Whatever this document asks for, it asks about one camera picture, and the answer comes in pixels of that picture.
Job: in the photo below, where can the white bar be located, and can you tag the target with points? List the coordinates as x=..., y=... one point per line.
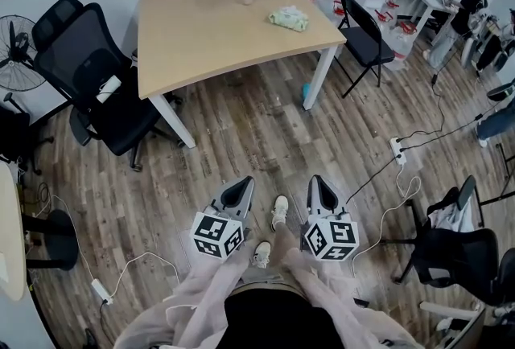
x=446, y=309

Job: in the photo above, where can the black folding chair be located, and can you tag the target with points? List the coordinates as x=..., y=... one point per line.
x=368, y=46

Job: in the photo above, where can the small blue object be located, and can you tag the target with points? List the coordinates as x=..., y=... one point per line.
x=306, y=90

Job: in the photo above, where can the green wet wipe pack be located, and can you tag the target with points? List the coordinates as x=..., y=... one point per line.
x=287, y=19

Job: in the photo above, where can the light wooden table white legs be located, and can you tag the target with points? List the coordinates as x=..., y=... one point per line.
x=201, y=38

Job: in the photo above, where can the person's white shoe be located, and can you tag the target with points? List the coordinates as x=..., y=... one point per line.
x=262, y=255
x=279, y=210

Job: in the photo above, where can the person's torso black top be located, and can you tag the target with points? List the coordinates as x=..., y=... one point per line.
x=277, y=323

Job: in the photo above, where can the person's left forearm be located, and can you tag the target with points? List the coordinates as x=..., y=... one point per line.
x=205, y=299

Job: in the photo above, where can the group of clear water jugs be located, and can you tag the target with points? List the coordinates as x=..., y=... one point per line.
x=402, y=38

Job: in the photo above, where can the person's left white shoe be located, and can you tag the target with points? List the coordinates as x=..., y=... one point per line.
x=262, y=255

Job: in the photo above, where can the person's right white shoe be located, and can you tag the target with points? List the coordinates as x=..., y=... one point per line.
x=279, y=210

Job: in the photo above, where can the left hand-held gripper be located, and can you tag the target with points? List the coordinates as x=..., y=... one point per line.
x=217, y=235

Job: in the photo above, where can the white bottle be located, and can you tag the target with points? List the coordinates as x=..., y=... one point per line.
x=108, y=89

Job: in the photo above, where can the black mesh office chair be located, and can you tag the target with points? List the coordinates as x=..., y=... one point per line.
x=76, y=54
x=458, y=255

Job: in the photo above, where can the grey curved panel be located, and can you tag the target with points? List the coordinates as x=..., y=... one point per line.
x=472, y=333

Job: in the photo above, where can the round wooden table black base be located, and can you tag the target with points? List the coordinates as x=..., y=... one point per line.
x=10, y=227

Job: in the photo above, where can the white power strip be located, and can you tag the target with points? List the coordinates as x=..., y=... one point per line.
x=397, y=150
x=100, y=290

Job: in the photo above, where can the person's legs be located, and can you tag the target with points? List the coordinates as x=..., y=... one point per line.
x=283, y=247

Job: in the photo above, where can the white cloth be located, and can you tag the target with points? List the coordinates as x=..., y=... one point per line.
x=454, y=218

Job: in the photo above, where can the person's right forearm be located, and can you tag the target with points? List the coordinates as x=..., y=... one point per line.
x=334, y=299

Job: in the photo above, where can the black standing floor fan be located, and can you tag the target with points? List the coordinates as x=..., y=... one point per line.
x=18, y=50

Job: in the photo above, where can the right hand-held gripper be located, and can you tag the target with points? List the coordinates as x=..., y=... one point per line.
x=330, y=239

